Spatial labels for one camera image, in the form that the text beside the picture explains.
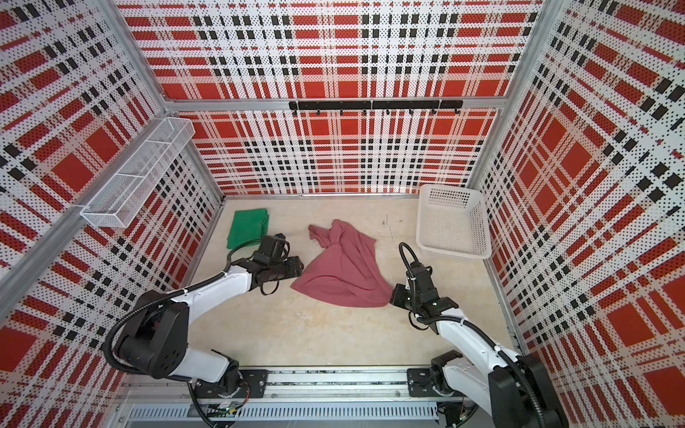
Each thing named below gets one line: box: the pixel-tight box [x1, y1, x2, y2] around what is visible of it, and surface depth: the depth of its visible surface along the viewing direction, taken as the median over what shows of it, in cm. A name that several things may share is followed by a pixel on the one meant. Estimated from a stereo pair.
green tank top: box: [226, 207, 270, 249], surface depth 110 cm
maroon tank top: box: [290, 219, 394, 308], surface depth 98 cm
